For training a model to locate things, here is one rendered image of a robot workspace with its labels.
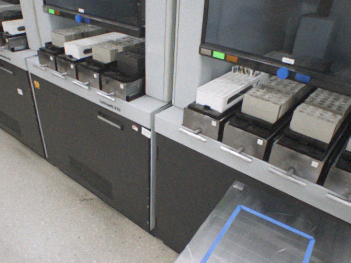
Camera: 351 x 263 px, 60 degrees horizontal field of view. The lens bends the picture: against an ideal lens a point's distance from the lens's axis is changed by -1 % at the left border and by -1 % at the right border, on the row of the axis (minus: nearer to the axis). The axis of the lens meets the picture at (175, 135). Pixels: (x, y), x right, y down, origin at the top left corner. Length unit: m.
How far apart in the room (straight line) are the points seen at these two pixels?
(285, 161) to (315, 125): 0.12
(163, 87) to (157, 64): 0.09
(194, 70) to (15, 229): 1.22
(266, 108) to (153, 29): 0.47
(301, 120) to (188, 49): 0.42
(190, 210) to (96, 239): 0.60
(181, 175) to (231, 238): 0.60
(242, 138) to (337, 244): 0.41
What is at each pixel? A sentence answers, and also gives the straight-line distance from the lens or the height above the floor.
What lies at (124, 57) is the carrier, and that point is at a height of 0.87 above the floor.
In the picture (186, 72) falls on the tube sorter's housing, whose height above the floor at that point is 0.88.
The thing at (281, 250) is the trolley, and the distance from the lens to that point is 0.58.
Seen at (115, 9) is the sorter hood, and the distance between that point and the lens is 1.22.
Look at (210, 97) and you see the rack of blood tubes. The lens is 0.96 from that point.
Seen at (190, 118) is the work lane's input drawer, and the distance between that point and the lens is 0.99.
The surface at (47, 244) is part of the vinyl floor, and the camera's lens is 1.67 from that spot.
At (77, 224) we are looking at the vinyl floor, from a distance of 1.72.
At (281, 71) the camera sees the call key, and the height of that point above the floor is 0.98.
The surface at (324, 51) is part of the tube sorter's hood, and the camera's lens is 0.84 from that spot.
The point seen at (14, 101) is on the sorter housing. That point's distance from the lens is 2.07.
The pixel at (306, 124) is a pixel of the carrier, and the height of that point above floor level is 0.85.
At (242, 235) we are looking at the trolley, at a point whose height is 0.82.
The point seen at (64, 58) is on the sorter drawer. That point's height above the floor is 0.81.
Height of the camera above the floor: 1.25
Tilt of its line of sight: 32 degrees down
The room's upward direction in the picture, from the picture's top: 3 degrees clockwise
